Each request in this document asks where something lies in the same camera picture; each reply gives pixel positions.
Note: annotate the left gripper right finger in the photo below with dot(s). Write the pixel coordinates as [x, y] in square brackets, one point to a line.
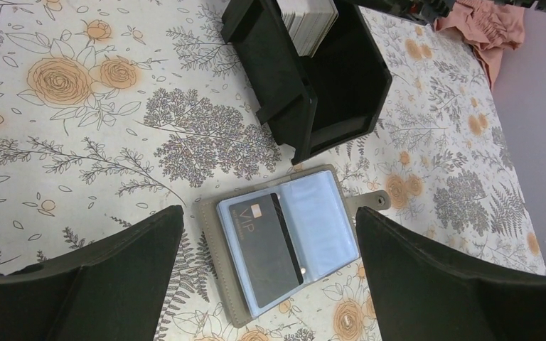
[424, 290]

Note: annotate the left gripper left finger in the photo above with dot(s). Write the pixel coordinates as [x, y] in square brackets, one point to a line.
[112, 289]

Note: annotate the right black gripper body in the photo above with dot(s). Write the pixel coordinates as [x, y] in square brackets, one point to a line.
[423, 12]

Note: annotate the black credit card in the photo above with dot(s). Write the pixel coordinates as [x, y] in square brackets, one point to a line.
[287, 238]

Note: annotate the black card tray box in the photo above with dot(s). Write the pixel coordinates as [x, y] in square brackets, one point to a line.
[309, 103]

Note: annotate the grey leather card holder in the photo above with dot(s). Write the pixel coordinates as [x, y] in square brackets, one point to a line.
[320, 220]

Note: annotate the white card stack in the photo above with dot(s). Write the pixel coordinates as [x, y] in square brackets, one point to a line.
[308, 22]

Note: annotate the pink crumpled cloth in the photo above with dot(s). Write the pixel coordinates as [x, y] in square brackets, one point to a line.
[488, 28]

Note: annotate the floral patterned table mat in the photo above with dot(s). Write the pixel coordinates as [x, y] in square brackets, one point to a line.
[112, 110]

